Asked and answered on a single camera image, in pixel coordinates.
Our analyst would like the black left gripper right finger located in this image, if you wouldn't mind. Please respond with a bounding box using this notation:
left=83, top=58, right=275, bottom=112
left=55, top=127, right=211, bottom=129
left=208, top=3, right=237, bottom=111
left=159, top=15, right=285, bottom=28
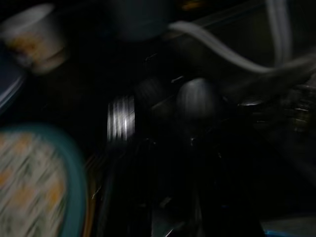
left=158, top=78, right=250, bottom=237

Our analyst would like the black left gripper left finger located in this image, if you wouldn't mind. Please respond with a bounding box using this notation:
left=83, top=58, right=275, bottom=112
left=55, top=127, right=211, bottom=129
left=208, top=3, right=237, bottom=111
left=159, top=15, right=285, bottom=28
left=103, top=77, right=173, bottom=237

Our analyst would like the ribbed silver metal object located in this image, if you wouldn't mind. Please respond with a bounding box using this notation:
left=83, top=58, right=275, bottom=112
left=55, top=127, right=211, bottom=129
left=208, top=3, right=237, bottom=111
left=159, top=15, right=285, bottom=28
left=107, top=95, right=136, bottom=145

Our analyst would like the white floral paper cup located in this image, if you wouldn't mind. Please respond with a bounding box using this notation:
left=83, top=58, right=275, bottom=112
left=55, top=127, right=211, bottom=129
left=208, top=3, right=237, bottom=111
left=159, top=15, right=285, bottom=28
left=0, top=3, right=68, bottom=75

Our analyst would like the floral plate with teal rim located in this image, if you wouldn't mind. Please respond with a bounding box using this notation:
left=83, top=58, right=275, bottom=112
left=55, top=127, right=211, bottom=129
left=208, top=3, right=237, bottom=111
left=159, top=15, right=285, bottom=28
left=0, top=122, right=87, bottom=237

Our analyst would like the white cable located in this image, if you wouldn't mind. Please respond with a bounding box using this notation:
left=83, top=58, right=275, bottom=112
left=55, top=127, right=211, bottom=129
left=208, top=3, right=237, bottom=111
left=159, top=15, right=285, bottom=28
left=264, top=0, right=292, bottom=65
left=168, top=21, right=316, bottom=74

